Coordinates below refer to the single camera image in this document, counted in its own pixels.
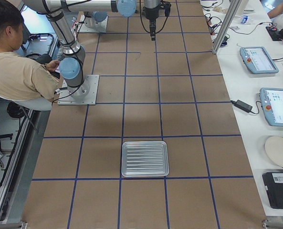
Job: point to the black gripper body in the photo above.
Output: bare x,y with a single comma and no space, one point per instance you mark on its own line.
151,13

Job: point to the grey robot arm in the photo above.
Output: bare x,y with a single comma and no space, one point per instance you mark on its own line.
151,11
54,12

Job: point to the silver ribbed metal tray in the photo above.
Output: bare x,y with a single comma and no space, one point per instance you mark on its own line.
145,159

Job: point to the far blue teach pendant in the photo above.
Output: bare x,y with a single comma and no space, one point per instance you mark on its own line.
257,60

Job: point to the blue teach pendant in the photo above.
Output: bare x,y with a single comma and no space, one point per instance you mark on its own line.
257,60
272,105

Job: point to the black power adapter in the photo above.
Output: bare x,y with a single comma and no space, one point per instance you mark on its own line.
242,105

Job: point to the white chair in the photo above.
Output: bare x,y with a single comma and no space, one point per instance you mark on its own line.
39,104

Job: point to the near blue teach pendant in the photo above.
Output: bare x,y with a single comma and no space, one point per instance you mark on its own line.
272,105

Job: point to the seated person in beige shirt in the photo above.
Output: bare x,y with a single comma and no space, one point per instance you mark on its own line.
22,78

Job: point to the beige round plate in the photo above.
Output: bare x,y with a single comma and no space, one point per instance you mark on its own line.
274,149

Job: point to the black box with label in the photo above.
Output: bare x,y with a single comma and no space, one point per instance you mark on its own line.
273,182

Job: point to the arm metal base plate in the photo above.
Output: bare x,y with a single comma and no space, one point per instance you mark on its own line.
90,25
85,95

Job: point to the aluminium frame post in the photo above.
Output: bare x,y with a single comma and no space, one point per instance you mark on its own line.
234,5

